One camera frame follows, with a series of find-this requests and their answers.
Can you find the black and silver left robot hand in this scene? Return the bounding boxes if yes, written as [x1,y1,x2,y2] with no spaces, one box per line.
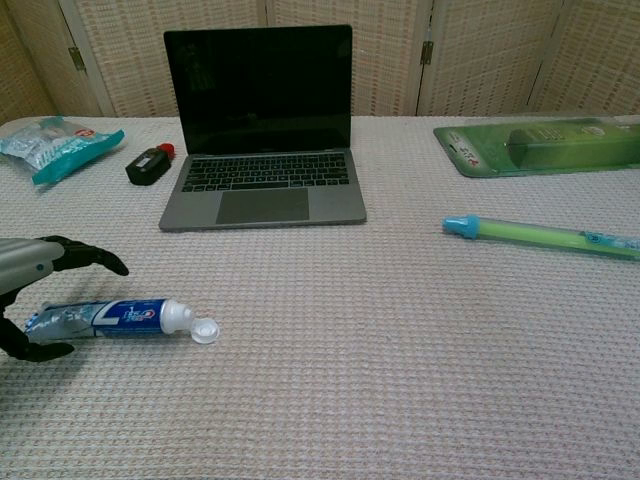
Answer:
[0,235,130,363]

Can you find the blue white toothpaste tube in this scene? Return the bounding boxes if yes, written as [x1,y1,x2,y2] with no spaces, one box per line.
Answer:
[24,297,221,347]

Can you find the black bottle with red cap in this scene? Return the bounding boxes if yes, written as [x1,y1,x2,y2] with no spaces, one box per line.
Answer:
[124,142,178,188]

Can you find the teal snack bag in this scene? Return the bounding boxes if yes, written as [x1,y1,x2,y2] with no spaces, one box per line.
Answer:
[0,115,126,187]

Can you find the grey laptop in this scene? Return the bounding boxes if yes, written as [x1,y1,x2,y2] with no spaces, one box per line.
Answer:
[158,24,368,233]

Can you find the pink woven tablecloth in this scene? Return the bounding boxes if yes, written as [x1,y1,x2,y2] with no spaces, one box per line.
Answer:
[0,115,640,480]

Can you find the woven folding screen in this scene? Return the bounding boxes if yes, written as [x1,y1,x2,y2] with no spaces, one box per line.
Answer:
[0,0,640,124]

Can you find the green tool with blue end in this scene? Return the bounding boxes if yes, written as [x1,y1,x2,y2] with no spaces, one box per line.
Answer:
[441,214,640,263]

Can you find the green blister pack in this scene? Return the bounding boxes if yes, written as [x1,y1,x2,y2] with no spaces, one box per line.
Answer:
[432,116,640,179]

